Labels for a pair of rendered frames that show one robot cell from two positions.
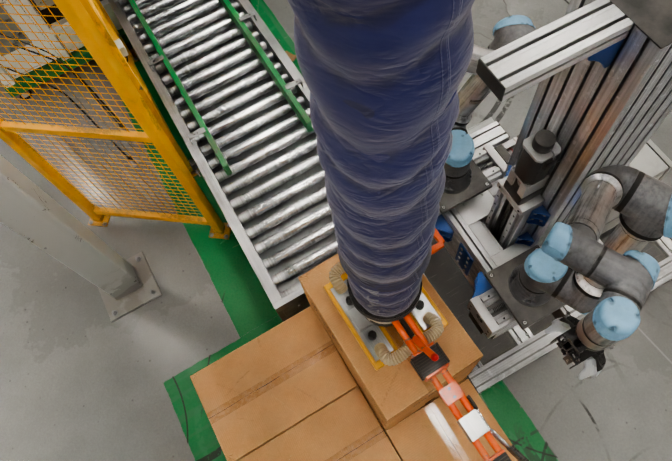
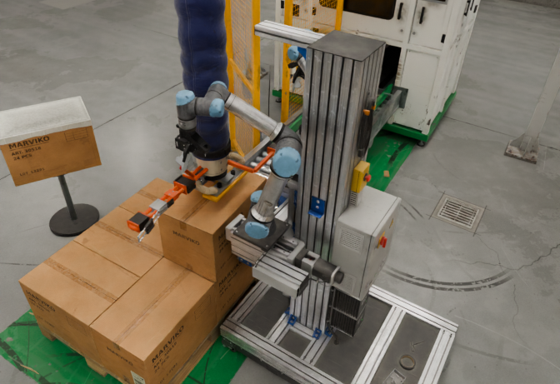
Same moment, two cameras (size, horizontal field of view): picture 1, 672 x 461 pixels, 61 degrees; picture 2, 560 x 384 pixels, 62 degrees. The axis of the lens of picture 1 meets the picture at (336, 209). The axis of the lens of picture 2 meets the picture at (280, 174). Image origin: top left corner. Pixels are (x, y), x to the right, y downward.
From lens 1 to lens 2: 2.14 m
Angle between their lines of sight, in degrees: 40
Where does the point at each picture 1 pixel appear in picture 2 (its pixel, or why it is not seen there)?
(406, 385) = (178, 211)
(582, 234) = (221, 87)
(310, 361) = not seen: hidden behind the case
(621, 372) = not seen: outside the picture
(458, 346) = (212, 223)
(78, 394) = (139, 179)
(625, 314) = (184, 93)
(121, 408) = not seen: hidden behind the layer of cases
